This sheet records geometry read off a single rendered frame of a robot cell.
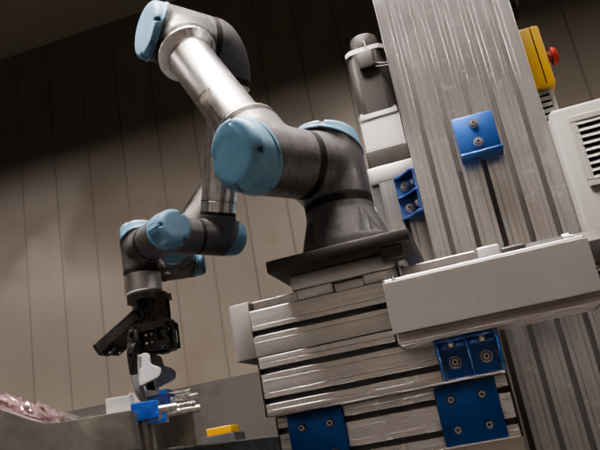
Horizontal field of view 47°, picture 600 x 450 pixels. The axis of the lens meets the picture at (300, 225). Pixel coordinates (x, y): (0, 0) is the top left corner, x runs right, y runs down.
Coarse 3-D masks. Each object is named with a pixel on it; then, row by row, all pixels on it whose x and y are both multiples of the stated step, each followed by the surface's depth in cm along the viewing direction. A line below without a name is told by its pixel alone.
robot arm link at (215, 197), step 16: (224, 32) 137; (224, 48) 137; (240, 48) 140; (240, 64) 140; (240, 80) 140; (208, 128) 142; (208, 144) 141; (208, 160) 141; (208, 176) 141; (208, 192) 141; (224, 192) 140; (208, 208) 140; (224, 208) 140; (208, 224) 139; (224, 224) 140; (240, 224) 145; (208, 240) 138; (224, 240) 140; (240, 240) 143
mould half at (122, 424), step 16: (0, 416) 96; (16, 416) 96; (96, 416) 97; (112, 416) 97; (128, 416) 98; (0, 432) 96; (16, 432) 96; (32, 432) 96; (48, 432) 96; (64, 432) 96; (80, 432) 96; (96, 432) 97; (112, 432) 97; (128, 432) 97; (144, 432) 108; (0, 448) 95; (16, 448) 95; (32, 448) 95; (48, 448) 95; (64, 448) 96; (80, 448) 96; (96, 448) 96; (112, 448) 96; (128, 448) 96; (144, 448) 106
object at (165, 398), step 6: (144, 390) 132; (150, 390) 134; (150, 396) 132; (156, 396) 132; (162, 396) 131; (168, 396) 132; (174, 396) 133; (180, 396) 132; (186, 396) 132; (192, 396) 132; (162, 402) 131; (168, 402) 131; (174, 402) 132
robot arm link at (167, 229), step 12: (156, 216) 132; (168, 216) 131; (180, 216) 133; (144, 228) 134; (156, 228) 130; (168, 228) 130; (180, 228) 132; (192, 228) 136; (144, 240) 134; (156, 240) 131; (168, 240) 130; (180, 240) 131; (192, 240) 136; (144, 252) 135; (156, 252) 134; (168, 252) 135; (180, 252) 136; (192, 252) 138
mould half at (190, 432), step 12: (180, 420) 143; (192, 420) 150; (156, 432) 131; (168, 432) 136; (180, 432) 142; (192, 432) 148; (156, 444) 130; (168, 444) 135; (180, 444) 140; (192, 444) 146
